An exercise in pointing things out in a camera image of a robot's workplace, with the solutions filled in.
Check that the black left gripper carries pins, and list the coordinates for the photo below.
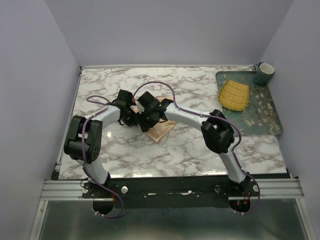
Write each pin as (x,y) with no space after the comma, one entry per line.
(130,123)

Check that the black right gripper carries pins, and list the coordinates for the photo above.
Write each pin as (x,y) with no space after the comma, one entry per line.
(144,126)

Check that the peach cloth napkin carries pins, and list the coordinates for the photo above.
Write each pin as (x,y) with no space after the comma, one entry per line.
(157,132)

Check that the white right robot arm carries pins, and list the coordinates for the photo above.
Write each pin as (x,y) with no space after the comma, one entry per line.
(217,132)

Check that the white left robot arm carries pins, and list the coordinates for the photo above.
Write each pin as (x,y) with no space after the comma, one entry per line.
(84,137)

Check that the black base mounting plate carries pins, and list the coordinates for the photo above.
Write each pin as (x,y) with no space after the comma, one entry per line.
(174,192)

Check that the yellow woven coaster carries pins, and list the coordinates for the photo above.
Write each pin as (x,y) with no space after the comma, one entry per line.
(234,95)

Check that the floral teal tray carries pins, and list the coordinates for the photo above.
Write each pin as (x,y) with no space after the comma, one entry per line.
(260,117)

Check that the teal mug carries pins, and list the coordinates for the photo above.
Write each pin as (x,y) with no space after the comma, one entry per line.
(264,73)

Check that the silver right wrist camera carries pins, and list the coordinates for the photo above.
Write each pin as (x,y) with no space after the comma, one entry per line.
(140,108)

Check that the aluminium frame rail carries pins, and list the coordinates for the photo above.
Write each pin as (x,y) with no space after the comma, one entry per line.
(70,190)

